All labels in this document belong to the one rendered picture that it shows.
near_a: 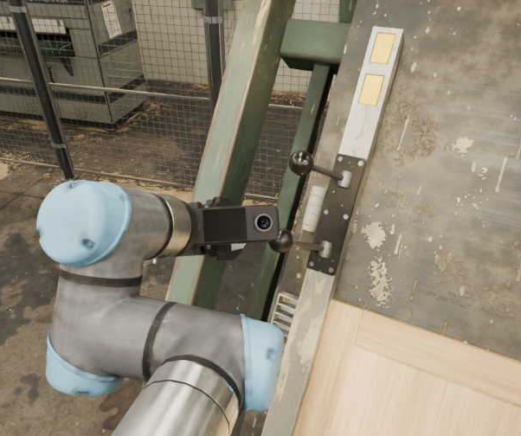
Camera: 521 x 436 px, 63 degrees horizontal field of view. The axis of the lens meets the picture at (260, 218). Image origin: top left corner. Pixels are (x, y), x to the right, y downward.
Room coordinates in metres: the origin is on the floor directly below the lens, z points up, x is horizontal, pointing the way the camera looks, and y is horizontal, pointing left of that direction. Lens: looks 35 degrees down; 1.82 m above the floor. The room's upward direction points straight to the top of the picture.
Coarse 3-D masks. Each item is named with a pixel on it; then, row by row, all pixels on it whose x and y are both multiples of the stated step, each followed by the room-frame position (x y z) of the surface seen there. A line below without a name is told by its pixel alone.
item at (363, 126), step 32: (384, 32) 0.75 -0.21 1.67; (384, 64) 0.71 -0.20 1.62; (384, 96) 0.68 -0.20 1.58; (352, 128) 0.67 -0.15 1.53; (352, 224) 0.59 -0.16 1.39; (320, 288) 0.51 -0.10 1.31; (320, 320) 0.48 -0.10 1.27; (288, 352) 0.46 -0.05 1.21; (288, 384) 0.43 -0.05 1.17; (288, 416) 0.39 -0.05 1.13
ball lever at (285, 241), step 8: (280, 232) 0.50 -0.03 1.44; (288, 232) 0.50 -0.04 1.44; (272, 240) 0.49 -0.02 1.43; (280, 240) 0.49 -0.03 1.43; (288, 240) 0.49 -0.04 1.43; (296, 240) 0.51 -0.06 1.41; (272, 248) 0.49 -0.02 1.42; (280, 248) 0.48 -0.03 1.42; (288, 248) 0.49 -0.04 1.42; (312, 248) 0.53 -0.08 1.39; (320, 248) 0.53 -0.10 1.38; (328, 248) 0.54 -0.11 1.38; (328, 256) 0.53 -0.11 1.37
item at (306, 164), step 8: (296, 152) 0.56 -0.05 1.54; (304, 152) 0.56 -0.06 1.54; (296, 160) 0.55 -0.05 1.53; (304, 160) 0.55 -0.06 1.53; (312, 160) 0.56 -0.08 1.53; (296, 168) 0.55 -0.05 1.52; (304, 168) 0.55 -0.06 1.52; (312, 168) 0.56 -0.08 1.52; (320, 168) 0.58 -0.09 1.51; (336, 176) 0.59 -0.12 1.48; (344, 176) 0.60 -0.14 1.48; (344, 184) 0.59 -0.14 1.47
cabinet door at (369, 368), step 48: (336, 336) 0.47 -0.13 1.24; (384, 336) 0.45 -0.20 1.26; (432, 336) 0.44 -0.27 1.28; (336, 384) 0.42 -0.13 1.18; (384, 384) 0.41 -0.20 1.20; (432, 384) 0.39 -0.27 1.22; (480, 384) 0.38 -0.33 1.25; (336, 432) 0.37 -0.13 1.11; (384, 432) 0.36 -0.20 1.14; (432, 432) 0.35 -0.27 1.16; (480, 432) 0.33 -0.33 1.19
